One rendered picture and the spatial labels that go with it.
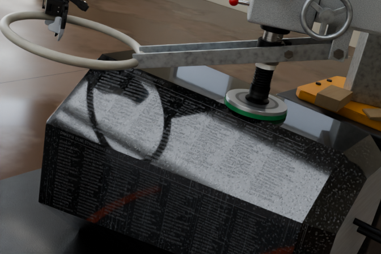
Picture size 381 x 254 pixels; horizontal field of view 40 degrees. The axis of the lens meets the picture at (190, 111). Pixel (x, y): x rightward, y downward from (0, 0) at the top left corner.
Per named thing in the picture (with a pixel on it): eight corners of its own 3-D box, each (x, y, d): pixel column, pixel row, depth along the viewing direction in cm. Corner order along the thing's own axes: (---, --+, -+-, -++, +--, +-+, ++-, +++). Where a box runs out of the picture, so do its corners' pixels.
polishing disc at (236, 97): (297, 109, 182) (298, 105, 182) (267, 121, 165) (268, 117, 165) (246, 88, 193) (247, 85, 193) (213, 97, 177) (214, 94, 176)
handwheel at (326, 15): (339, 39, 162) (354, -9, 157) (344, 46, 153) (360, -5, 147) (291, 29, 162) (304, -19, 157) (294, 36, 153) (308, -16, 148)
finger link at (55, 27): (45, 39, 195) (47, 14, 193) (61, 41, 198) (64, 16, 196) (47, 40, 192) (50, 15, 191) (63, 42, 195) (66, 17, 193)
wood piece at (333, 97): (328, 94, 234) (331, 84, 232) (350, 102, 230) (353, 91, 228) (313, 103, 217) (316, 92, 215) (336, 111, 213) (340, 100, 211)
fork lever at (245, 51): (339, 47, 179) (340, 33, 178) (350, 61, 161) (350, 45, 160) (142, 57, 188) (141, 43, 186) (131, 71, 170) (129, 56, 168)
